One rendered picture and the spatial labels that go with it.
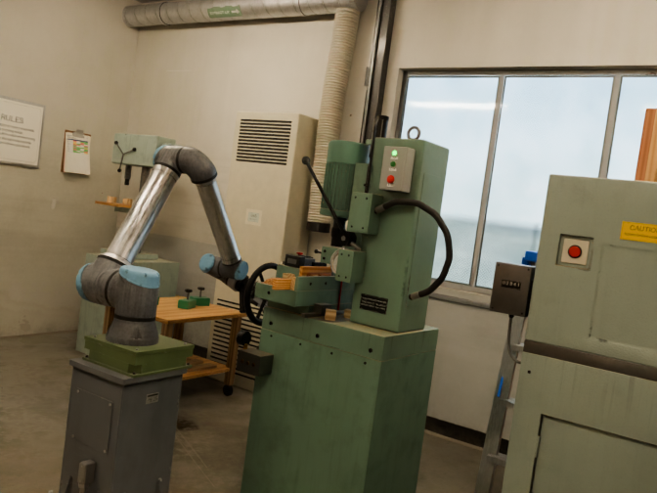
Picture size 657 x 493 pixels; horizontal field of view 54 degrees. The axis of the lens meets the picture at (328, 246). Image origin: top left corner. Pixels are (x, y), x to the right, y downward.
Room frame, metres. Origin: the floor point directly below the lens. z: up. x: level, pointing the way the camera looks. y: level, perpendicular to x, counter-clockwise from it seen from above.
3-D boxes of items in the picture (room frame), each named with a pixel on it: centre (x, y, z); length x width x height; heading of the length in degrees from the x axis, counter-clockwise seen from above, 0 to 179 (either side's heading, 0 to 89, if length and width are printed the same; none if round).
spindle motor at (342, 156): (2.68, -0.03, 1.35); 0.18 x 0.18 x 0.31
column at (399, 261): (2.51, -0.27, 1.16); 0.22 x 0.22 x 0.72; 55
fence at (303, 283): (2.66, -0.07, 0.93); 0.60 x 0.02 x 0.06; 145
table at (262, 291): (2.75, 0.05, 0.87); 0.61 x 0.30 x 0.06; 145
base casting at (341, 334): (2.60, -0.13, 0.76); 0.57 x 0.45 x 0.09; 55
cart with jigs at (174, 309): (3.84, 0.86, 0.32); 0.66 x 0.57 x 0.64; 147
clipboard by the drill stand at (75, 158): (4.93, 1.99, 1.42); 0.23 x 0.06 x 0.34; 148
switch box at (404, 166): (2.38, -0.21, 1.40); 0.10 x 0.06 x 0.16; 55
